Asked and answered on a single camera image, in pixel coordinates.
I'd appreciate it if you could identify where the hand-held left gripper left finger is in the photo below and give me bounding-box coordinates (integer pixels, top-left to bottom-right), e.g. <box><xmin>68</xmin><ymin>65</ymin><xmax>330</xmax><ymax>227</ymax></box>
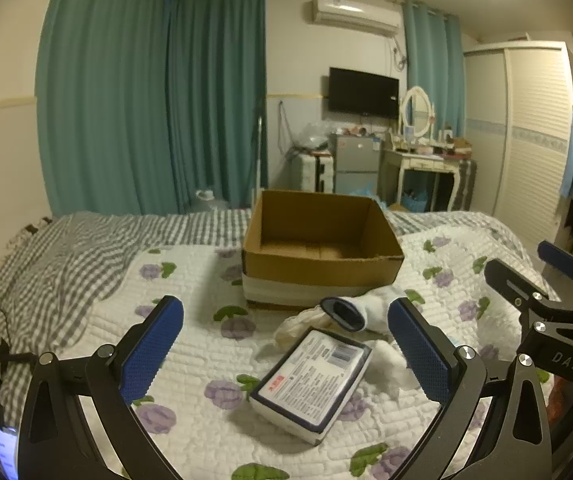
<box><xmin>18</xmin><ymin>295</ymin><xmax>185</xmax><ymax>480</ymax></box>

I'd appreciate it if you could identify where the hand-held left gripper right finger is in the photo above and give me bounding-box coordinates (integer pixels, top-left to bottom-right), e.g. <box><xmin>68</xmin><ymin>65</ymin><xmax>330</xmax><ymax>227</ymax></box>
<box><xmin>387</xmin><ymin>297</ymin><xmax>553</xmax><ymax>480</ymax></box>

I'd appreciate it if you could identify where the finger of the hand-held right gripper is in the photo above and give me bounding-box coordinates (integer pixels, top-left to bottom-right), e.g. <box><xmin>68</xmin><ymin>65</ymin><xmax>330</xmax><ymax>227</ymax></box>
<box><xmin>483</xmin><ymin>258</ymin><xmax>573</xmax><ymax>328</ymax></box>
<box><xmin>537</xmin><ymin>240</ymin><xmax>573</xmax><ymax>288</ymax></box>

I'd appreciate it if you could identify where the white sock with navy cuff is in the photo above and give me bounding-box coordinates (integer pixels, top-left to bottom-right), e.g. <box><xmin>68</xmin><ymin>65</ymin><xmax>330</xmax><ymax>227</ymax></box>
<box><xmin>319</xmin><ymin>287</ymin><xmax>407</xmax><ymax>333</ymax></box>

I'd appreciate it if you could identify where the white tissue pack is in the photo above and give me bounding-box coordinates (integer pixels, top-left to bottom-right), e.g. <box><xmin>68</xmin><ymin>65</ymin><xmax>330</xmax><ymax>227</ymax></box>
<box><xmin>250</xmin><ymin>327</ymin><xmax>373</xmax><ymax>446</ymax></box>

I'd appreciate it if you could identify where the cream cloth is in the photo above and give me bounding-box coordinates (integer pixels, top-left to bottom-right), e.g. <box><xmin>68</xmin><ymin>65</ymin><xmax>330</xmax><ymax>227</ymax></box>
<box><xmin>272</xmin><ymin>305</ymin><xmax>339</xmax><ymax>351</ymax></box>

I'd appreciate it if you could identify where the cardboard box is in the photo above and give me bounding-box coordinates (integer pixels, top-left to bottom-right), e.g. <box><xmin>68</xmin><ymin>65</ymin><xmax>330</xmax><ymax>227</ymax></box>
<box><xmin>241</xmin><ymin>190</ymin><xmax>405</xmax><ymax>311</ymax></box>

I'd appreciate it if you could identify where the white floral quilt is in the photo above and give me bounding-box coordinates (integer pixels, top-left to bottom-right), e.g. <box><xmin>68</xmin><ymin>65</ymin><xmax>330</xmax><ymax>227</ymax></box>
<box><xmin>81</xmin><ymin>225</ymin><xmax>567</xmax><ymax>480</ymax></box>

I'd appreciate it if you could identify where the blue bin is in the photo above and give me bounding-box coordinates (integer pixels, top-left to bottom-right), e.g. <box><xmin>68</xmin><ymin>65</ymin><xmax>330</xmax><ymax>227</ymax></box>
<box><xmin>400</xmin><ymin>190</ymin><xmax>429</xmax><ymax>212</ymax></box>

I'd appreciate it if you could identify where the grey gingham bed sheet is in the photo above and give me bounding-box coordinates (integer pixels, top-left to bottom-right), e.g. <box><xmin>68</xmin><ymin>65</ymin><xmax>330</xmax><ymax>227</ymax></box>
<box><xmin>0</xmin><ymin>207</ymin><xmax>522</xmax><ymax>461</ymax></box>

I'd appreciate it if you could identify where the white louvred wardrobe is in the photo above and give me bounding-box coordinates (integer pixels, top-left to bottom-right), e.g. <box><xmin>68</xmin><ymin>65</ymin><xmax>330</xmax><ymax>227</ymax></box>
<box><xmin>463</xmin><ymin>40</ymin><xmax>573</xmax><ymax>257</ymax></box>

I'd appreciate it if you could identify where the white dressing table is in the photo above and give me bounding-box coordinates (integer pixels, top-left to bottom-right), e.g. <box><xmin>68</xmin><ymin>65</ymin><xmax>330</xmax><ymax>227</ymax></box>
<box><xmin>379</xmin><ymin>147</ymin><xmax>468</xmax><ymax>213</ymax></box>

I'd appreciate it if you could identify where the clear water jug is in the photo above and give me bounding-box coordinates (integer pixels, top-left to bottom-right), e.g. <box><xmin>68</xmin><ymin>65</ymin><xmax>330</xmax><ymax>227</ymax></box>
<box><xmin>194</xmin><ymin>189</ymin><xmax>230</xmax><ymax>214</ymax></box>

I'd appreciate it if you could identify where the smartphone with lit screen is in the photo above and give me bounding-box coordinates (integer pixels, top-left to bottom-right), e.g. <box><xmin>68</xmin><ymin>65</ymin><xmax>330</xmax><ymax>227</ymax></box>
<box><xmin>0</xmin><ymin>422</ymin><xmax>20</xmax><ymax>480</ymax></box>

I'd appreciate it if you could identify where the white oval mirror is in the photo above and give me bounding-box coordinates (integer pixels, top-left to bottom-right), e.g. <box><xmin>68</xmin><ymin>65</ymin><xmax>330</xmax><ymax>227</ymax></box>
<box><xmin>399</xmin><ymin>86</ymin><xmax>437</xmax><ymax>142</ymax></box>

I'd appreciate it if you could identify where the small silver fridge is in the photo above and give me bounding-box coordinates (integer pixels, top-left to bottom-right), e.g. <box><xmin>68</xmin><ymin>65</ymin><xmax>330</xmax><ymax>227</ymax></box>
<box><xmin>333</xmin><ymin>132</ymin><xmax>382</xmax><ymax>196</ymax></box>

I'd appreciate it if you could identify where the white suitcase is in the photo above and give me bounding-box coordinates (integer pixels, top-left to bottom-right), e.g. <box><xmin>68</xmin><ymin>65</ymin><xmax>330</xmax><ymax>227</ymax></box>
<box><xmin>291</xmin><ymin>152</ymin><xmax>337</xmax><ymax>193</ymax></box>

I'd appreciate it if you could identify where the white standing pole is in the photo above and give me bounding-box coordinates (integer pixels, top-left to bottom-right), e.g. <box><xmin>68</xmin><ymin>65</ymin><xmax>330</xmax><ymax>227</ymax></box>
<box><xmin>251</xmin><ymin>115</ymin><xmax>267</xmax><ymax>208</ymax></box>

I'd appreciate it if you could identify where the teal curtain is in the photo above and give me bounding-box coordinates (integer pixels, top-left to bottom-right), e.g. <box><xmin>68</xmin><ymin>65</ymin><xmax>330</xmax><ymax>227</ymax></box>
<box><xmin>401</xmin><ymin>0</ymin><xmax>467</xmax><ymax>142</ymax></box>
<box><xmin>36</xmin><ymin>0</ymin><xmax>171</xmax><ymax>217</ymax></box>
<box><xmin>165</xmin><ymin>0</ymin><xmax>270</xmax><ymax>213</ymax></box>

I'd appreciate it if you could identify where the clear plastic bag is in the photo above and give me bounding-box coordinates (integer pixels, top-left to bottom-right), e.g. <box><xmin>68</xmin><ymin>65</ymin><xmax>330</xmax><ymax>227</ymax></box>
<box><xmin>293</xmin><ymin>121</ymin><xmax>338</xmax><ymax>154</ymax></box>

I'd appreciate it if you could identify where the white air conditioner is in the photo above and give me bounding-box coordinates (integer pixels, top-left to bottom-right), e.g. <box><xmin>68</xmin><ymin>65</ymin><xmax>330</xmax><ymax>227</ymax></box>
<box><xmin>309</xmin><ymin>0</ymin><xmax>401</xmax><ymax>38</ymax></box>

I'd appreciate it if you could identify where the black wall television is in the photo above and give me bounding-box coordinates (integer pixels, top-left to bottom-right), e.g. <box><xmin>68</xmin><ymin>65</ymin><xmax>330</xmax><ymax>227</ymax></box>
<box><xmin>327</xmin><ymin>66</ymin><xmax>400</xmax><ymax>121</ymax></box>

